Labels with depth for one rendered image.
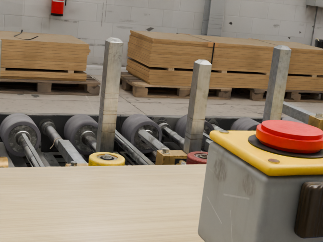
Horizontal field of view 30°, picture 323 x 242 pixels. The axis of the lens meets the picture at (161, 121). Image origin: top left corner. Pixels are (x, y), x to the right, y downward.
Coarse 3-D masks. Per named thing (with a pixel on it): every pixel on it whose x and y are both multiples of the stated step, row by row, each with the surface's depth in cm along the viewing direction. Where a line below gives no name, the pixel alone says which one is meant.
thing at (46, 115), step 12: (0, 120) 189; (36, 120) 193; (60, 120) 196; (96, 120) 201; (120, 120) 204; (156, 120) 209; (168, 120) 211; (216, 120) 218; (228, 120) 220; (60, 132) 197; (120, 132) 205; (48, 144) 197; (12, 156) 189; (48, 156) 193; (60, 156) 198; (84, 156) 197
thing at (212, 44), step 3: (180, 33) 750; (195, 36) 726; (204, 39) 702; (258, 39) 789; (210, 42) 678; (213, 42) 680; (216, 42) 685; (267, 42) 757; (210, 45) 679; (213, 45) 681; (216, 45) 682; (213, 48) 682; (213, 51) 683
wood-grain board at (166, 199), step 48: (0, 192) 109; (48, 192) 111; (96, 192) 114; (144, 192) 117; (192, 192) 120; (0, 240) 90; (48, 240) 92; (96, 240) 94; (144, 240) 96; (192, 240) 98
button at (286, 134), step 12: (276, 120) 36; (264, 132) 34; (276, 132) 33; (288, 132) 33; (300, 132) 34; (312, 132) 34; (264, 144) 34; (276, 144) 33; (288, 144) 33; (300, 144) 33; (312, 144) 33
